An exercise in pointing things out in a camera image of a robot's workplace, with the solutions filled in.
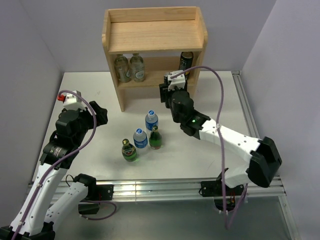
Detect dark beverage can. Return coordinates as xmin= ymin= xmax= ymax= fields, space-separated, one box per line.
xmin=178 ymin=51 xmax=194 ymax=71
xmin=163 ymin=71 xmax=178 ymax=86

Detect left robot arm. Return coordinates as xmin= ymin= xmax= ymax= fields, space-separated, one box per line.
xmin=0 ymin=101 xmax=108 ymax=240

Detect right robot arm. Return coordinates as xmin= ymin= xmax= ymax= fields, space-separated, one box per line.
xmin=159 ymin=81 xmax=282 ymax=195

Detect wooden two-tier shelf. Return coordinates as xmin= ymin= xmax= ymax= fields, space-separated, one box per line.
xmin=102 ymin=6 xmax=208 ymax=112

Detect water bottle blue label rear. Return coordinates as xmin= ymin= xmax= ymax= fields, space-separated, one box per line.
xmin=145 ymin=110 xmax=159 ymax=137

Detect water bottle blue label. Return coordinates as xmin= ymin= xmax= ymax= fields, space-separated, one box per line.
xmin=145 ymin=110 xmax=159 ymax=137
xmin=133 ymin=128 xmax=148 ymax=150

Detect green glass bottle rear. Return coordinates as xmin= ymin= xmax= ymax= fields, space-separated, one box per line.
xmin=149 ymin=125 xmax=162 ymax=150

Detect green glass bottle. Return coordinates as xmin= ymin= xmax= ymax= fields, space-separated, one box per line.
xmin=121 ymin=138 xmax=138 ymax=162
xmin=149 ymin=125 xmax=162 ymax=150

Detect water bottle blue label front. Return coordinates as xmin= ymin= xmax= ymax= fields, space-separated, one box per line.
xmin=133 ymin=128 xmax=148 ymax=150

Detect green glass bottle front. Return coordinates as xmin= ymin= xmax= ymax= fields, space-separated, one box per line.
xmin=121 ymin=138 xmax=138 ymax=162

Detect clear glass bottle left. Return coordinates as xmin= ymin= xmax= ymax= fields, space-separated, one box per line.
xmin=114 ymin=54 xmax=131 ymax=83

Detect clear glass bottle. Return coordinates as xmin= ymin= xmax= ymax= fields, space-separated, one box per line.
xmin=130 ymin=53 xmax=145 ymax=83
xmin=114 ymin=54 xmax=131 ymax=83

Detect clear glass bottle right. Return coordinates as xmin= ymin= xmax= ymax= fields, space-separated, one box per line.
xmin=130 ymin=53 xmax=145 ymax=83

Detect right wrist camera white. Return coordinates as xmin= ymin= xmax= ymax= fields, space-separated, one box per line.
xmin=168 ymin=70 xmax=187 ymax=91

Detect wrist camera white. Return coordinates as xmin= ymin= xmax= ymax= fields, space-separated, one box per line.
xmin=168 ymin=70 xmax=187 ymax=91
xmin=57 ymin=90 xmax=85 ymax=111

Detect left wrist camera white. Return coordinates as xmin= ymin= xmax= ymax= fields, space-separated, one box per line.
xmin=57 ymin=90 xmax=85 ymax=111

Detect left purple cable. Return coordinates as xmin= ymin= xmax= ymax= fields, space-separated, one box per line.
xmin=9 ymin=89 xmax=118 ymax=240

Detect purple cable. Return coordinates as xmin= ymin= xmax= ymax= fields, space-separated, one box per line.
xmin=172 ymin=65 xmax=250 ymax=230
xmin=9 ymin=89 xmax=118 ymax=240

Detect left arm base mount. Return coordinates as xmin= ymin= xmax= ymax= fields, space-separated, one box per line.
xmin=78 ymin=184 xmax=114 ymax=216

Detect aluminium front rail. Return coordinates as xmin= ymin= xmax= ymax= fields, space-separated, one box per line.
xmin=47 ymin=177 xmax=286 ymax=203

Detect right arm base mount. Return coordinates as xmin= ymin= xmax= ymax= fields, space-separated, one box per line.
xmin=198 ymin=180 xmax=244 ymax=212

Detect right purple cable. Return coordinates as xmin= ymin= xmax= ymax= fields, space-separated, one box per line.
xmin=172 ymin=65 xmax=250 ymax=230

